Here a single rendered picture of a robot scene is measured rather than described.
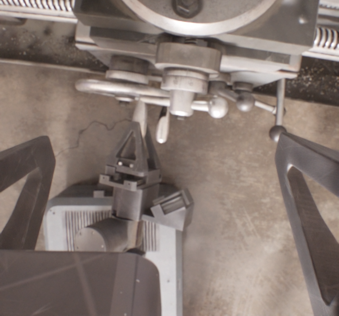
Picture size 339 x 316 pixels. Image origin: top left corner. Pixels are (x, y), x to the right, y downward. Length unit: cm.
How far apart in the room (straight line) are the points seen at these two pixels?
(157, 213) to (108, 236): 8
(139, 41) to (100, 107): 92
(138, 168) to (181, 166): 89
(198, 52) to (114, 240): 29
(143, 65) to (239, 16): 28
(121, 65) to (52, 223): 76
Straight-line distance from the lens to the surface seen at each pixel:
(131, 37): 47
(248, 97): 55
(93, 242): 45
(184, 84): 43
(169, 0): 40
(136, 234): 51
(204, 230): 143
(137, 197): 47
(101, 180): 48
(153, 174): 49
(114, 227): 47
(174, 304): 128
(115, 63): 63
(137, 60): 62
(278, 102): 72
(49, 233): 124
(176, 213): 46
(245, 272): 155
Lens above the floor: 133
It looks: 84 degrees down
